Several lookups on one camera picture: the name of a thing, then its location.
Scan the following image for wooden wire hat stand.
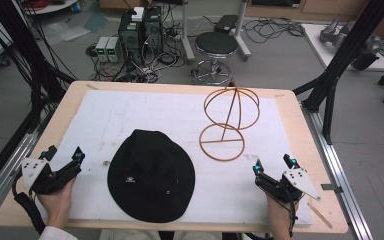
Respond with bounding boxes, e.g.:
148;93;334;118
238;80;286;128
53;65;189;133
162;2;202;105
198;80;261;163

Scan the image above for white platform board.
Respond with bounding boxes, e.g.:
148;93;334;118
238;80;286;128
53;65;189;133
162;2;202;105
300;22;384;73

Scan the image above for black metal frame with cables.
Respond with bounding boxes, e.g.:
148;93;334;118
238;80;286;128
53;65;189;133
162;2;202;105
0;0;78;198

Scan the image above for white box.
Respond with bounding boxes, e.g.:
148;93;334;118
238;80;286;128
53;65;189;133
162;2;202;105
131;6;146;23

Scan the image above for clear plastic sheet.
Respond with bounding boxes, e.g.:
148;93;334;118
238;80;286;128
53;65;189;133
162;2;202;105
41;21;92;46

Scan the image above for black sleeved cable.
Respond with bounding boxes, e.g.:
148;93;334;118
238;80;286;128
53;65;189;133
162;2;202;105
11;171;48;235

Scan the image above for thin black cable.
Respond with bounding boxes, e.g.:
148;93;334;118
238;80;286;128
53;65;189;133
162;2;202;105
287;194;297;238

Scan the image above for thin wooden stick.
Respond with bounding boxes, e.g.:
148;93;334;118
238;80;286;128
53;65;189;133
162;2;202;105
305;201;334;230

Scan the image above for grey tape strip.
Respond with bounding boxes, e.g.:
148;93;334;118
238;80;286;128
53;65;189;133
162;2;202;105
320;183;344;195

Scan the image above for black bucket hat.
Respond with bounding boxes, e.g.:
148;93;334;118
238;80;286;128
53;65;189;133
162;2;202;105
106;128;196;224

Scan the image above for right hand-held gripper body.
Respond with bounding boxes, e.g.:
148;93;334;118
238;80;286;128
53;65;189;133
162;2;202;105
254;167;323;204

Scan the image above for person's right hand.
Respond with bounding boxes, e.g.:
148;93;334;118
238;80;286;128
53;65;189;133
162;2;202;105
266;194;300;240

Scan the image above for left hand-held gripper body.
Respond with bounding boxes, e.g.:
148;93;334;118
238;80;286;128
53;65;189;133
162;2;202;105
20;157;82;196

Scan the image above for person's legs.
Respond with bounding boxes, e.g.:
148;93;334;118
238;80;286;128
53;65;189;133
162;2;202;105
98;229;224;240

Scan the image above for grey bench power supply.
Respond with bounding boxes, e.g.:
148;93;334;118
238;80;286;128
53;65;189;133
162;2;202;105
106;36;123;63
94;36;110;63

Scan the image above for person's left hand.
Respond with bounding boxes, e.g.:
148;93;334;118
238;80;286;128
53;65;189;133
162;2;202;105
36;177;78;230

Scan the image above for black computer tower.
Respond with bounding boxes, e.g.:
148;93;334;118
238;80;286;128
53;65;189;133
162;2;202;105
142;5;165;55
117;9;145;67

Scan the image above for flat black device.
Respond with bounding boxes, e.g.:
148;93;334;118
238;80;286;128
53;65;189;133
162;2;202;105
213;14;240;35

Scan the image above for round white table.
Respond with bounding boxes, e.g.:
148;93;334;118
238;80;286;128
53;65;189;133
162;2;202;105
21;0;81;16

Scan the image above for tangle of black floor cables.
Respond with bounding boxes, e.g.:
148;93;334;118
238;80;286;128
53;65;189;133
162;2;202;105
241;17;307;45

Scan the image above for white foam mat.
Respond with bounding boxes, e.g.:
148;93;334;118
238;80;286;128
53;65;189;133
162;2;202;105
34;89;315;229

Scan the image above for aluminium rail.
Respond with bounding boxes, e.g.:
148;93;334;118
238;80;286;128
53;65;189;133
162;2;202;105
0;128;43;225
300;103;375;240

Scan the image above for black round stool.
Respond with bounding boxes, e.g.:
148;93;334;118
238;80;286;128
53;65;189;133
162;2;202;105
190;31;240;86

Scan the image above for white stand leg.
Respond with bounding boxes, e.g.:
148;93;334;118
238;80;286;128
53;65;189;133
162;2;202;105
179;0;197;65
232;0;252;63

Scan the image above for tangle of cables by computers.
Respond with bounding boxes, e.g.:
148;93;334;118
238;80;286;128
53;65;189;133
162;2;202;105
85;19;189;84

